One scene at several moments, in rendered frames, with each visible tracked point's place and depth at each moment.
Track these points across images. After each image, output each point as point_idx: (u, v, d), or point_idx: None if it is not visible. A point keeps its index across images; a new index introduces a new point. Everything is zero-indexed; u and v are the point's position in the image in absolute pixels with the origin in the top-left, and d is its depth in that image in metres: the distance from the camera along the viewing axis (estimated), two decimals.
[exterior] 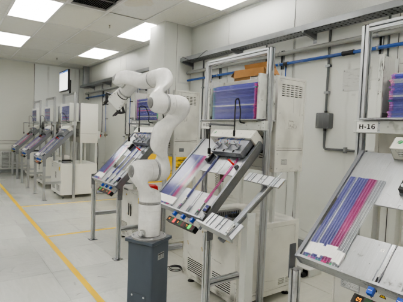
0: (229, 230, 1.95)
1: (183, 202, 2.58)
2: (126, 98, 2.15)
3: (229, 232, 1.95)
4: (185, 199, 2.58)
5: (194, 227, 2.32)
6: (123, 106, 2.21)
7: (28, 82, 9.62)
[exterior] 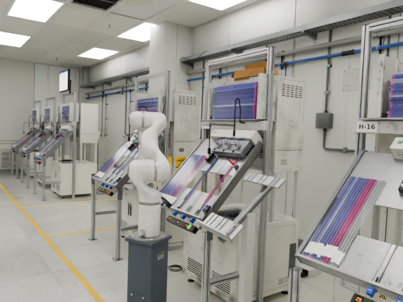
0: (229, 230, 1.95)
1: (180, 205, 2.57)
2: None
3: (229, 232, 1.95)
4: (182, 203, 2.57)
5: (194, 227, 2.32)
6: None
7: (28, 82, 9.62)
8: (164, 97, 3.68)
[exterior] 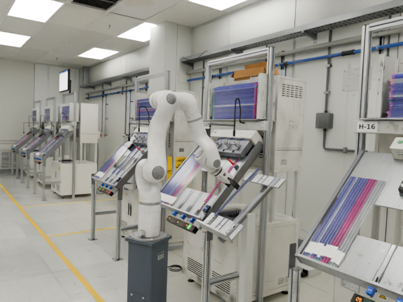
0: (229, 230, 1.95)
1: (210, 222, 2.14)
2: (217, 172, 2.11)
3: (229, 232, 1.95)
4: (211, 219, 2.15)
5: (194, 227, 2.32)
6: (228, 177, 2.13)
7: (28, 82, 9.62)
8: None
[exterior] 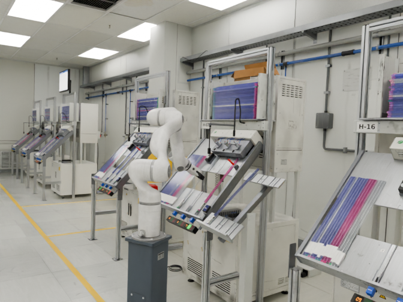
0: (180, 204, 2.56)
1: (210, 222, 2.14)
2: (188, 167, 2.54)
3: (180, 204, 2.57)
4: (211, 219, 2.15)
5: (194, 227, 2.32)
6: (197, 171, 2.58)
7: (28, 82, 9.62)
8: (164, 97, 3.68)
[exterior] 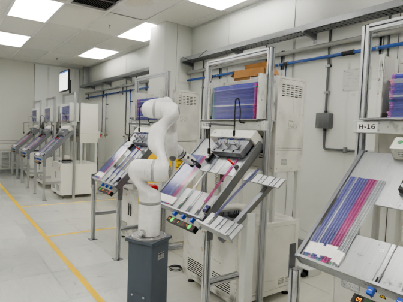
0: (183, 201, 2.58)
1: (210, 222, 2.14)
2: (182, 155, 2.51)
3: (183, 202, 2.58)
4: (211, 219, 2.15)
5: (194, 227, 2.32)
6: (191, 159, 2.54)
7: (28, 82, 9.62)
8: (164, 97, 3.68)
